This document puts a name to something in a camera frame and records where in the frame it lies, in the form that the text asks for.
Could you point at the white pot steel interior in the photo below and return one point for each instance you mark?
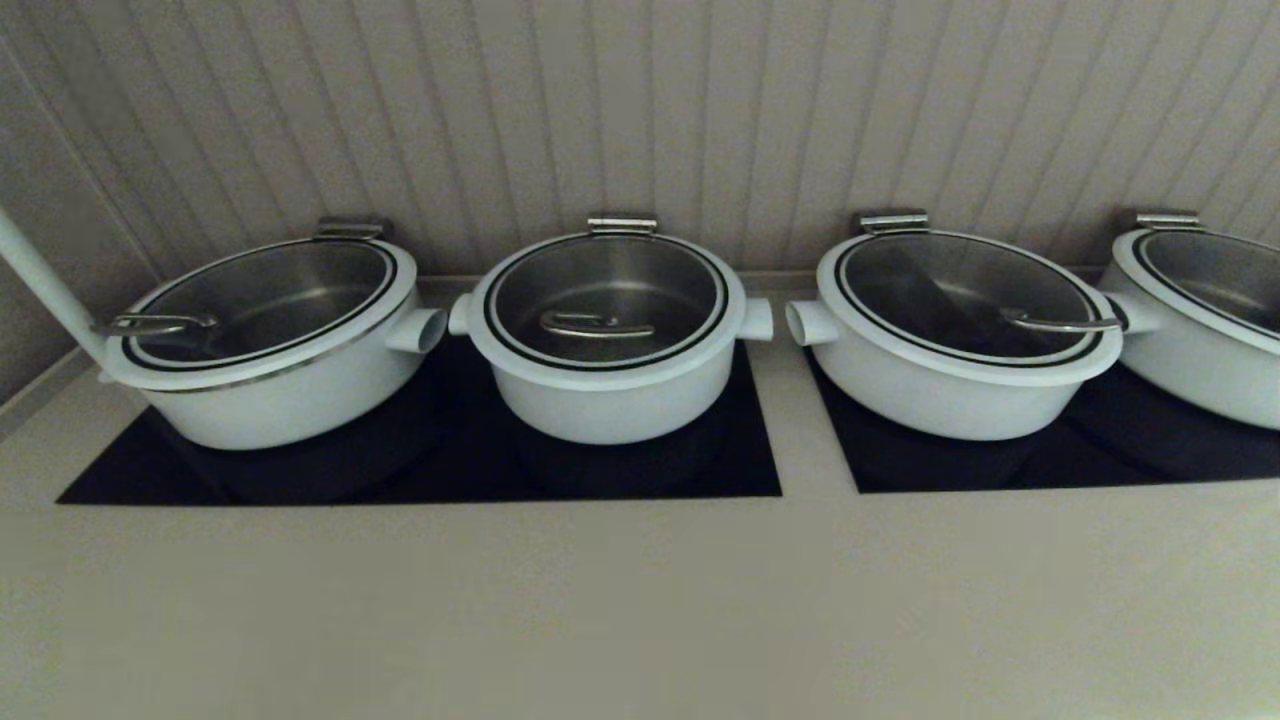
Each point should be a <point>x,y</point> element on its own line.
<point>1220,370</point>
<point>610,415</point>
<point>920,400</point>
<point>290,410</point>

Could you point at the black glass cooktop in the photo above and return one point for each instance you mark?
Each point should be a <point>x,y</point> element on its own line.
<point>1100,460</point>
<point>650,475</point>

